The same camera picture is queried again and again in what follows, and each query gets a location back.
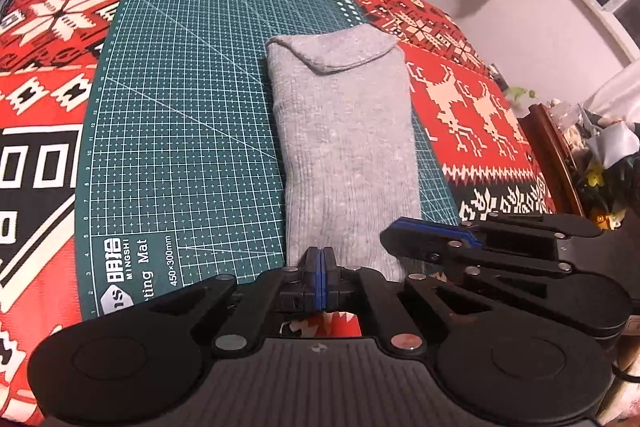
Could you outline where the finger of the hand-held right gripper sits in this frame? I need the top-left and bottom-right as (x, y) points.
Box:
(381, 227), (571, 298)
(397, 213), (561, 248)

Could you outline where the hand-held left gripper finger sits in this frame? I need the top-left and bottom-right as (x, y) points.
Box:
(321, 248), (496, 356)
(146, 248), (321, 358)

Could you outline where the grey ribbed polo shirt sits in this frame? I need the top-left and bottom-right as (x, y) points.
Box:
(265, 27), (423, 283)

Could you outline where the red patterned blanket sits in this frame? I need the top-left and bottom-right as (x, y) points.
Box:
(0, 0), (558, 425)

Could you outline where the pile of bedside clutter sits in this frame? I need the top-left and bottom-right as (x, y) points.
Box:
(502, 84), (640, 230)

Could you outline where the green cutting mat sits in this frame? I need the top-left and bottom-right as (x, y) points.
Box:
(77, 0), (458, 320)

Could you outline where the plain white curtain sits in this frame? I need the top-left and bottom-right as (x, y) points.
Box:
(582, 67), (640, 120)

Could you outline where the brown wooden rail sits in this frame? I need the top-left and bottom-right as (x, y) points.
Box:
(517, 103), (586, 217)

